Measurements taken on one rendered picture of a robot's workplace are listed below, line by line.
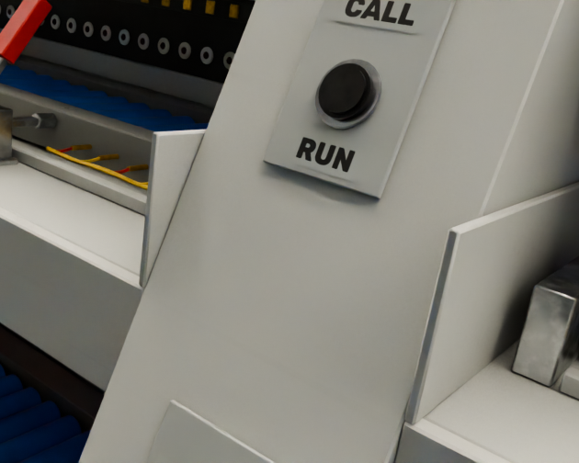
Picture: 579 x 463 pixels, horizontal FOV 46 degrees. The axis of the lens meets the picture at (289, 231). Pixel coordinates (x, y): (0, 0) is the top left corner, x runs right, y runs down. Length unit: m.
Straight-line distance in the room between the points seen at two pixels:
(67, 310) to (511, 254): 0.15
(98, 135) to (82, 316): 0.13
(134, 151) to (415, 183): 0.18
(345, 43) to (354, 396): 0.10
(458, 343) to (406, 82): 0.07
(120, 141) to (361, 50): 0.17
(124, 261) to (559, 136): 0.15
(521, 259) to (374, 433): 0.07
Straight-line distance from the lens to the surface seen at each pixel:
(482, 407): 0.19
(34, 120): 0.37
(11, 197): 0.31
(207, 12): 0.46
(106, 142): 0.35
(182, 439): 0.21
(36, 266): 0.27
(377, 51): 0.20
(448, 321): 0.17
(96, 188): 0.32
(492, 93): 0.18
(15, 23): 0.36
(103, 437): 0.23
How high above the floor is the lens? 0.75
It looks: level
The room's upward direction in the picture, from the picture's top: 21 degrees clockwise
